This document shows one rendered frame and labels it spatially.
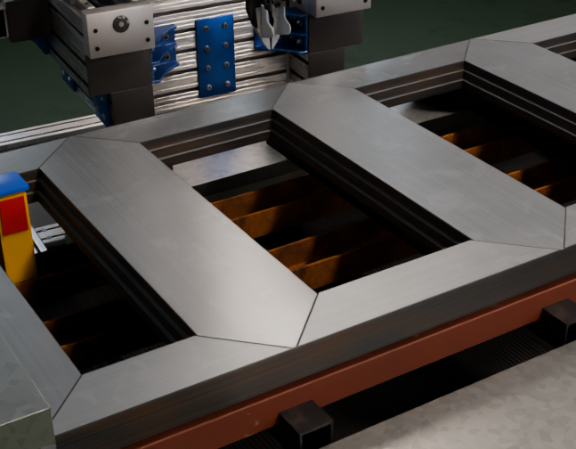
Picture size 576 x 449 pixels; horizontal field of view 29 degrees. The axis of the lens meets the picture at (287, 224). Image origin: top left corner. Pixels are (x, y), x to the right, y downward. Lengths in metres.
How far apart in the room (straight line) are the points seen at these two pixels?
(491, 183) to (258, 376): 0.59
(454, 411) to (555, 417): 0.13
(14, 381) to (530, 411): 0.71
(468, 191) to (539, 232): 0.16
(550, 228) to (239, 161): 0.80
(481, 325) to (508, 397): 0.12
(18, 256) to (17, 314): 0.34
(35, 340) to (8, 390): 0.39
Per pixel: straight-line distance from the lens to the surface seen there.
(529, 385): 1.55
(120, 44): 2.22
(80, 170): 1.85
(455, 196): 1.74
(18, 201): 1.78
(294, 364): 1.41
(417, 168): 1.82
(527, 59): 2.30
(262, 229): 2.00
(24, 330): 1.47
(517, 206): 1.73
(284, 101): 2.07
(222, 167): 2.25
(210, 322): 1.44
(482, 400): 1.51
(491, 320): 1.60
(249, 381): 1.38
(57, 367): 1.39
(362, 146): 1.89
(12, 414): 1.03
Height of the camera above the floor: 1.68
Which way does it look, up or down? 29 degrees down
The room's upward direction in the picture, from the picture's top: 1 degrees counter-clockwise
